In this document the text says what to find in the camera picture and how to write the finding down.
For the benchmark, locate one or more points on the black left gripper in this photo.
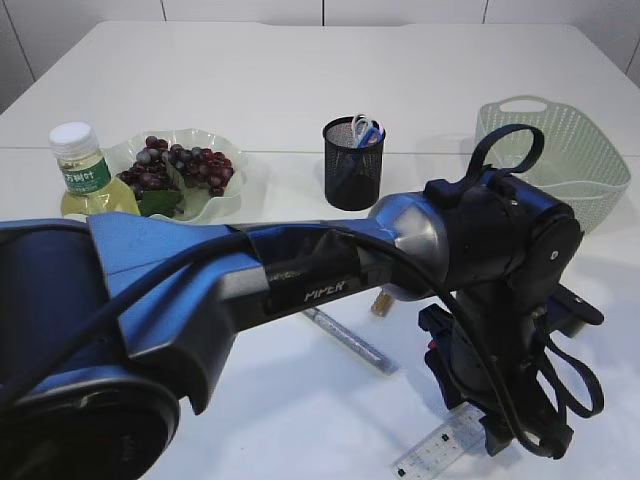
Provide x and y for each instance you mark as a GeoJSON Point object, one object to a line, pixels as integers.
{"type": "Point", "coordinates": [487, 356]}

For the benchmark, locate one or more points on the blue safety scissors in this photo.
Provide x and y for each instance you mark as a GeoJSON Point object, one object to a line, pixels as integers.
{"type": "Point", "coordinates": [352, 165]}

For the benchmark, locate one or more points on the pink safety scissors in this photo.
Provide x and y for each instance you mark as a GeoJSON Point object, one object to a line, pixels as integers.
{"type": "Point", "coordinates": [360, 125]}

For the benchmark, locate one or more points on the purple grape bunch with leaf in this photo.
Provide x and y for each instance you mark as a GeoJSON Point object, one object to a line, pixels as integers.
{"type": "Point", "coordinates": [172, 180]}

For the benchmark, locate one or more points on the yellow tea bottle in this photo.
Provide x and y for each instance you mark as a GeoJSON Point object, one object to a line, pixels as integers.
{"type": "Point", "coordinates": [90, 187]}

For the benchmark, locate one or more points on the clear plastic sheet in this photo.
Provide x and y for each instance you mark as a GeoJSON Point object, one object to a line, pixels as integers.
{"type": "Point", "coordinates": [509, 159]}

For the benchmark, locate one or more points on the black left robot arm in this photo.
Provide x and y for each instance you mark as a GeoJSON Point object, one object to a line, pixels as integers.
{"type": "Point", "coordinates": [107, 324]}

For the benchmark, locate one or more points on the clear plastic ruler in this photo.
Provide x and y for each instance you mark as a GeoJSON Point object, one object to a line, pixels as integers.
{"type": "Point", "coordinates": [446, 444]}

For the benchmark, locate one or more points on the gold glitter pen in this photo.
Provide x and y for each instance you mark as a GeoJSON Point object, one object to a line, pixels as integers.
{"type": "Point", "coordinates": [382, 304]}

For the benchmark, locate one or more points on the silver glitter pen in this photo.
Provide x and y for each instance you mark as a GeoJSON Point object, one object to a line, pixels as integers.
{"type": "Point", "coordinates": [353, 342]}

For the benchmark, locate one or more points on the green plastic woven basket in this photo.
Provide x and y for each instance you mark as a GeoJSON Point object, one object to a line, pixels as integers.
{"type": "Point", "coordinates": [579, 165]}

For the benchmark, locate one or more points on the black mesh pen holder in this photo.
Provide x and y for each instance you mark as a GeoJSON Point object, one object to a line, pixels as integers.
{"type": "Point", "coordinates": [366, 193]}

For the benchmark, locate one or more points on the green wavy glass plate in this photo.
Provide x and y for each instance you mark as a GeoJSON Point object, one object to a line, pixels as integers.
{"type": "Point", "coordinates": [119, 156]}

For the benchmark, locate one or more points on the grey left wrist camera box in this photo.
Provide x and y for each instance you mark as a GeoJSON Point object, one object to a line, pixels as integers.
{"type": "Point", "coordinates": [575, 307]}

